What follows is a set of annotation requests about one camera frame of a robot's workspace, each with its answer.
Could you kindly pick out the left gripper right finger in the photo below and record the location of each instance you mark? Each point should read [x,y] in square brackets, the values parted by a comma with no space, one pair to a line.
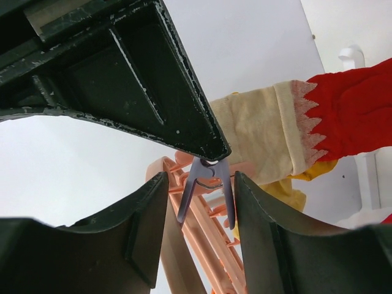
[286,251]

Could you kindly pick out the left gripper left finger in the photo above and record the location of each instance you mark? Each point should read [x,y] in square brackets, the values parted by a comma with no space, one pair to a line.
[113,251]

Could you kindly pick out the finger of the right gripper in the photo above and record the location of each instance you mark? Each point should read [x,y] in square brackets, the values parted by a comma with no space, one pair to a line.
[120,64]

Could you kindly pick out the pink round clip hanger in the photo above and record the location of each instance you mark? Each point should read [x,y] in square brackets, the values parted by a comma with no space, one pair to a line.
[201,234]

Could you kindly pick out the red beige patterned sock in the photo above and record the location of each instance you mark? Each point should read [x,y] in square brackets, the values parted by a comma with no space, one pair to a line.
[286,128]

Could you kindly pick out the mustard yellow sock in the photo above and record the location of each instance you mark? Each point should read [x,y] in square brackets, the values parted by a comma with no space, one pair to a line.
[318,169]

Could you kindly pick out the lilac clip on hanger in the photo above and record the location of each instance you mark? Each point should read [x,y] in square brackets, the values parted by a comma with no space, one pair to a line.
[208,175]

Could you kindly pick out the pale yellow hanging sock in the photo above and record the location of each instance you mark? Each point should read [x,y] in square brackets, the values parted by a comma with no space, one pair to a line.
[283,191]

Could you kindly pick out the red hanging clothes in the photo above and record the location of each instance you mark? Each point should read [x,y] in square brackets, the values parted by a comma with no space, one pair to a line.
[387,220]

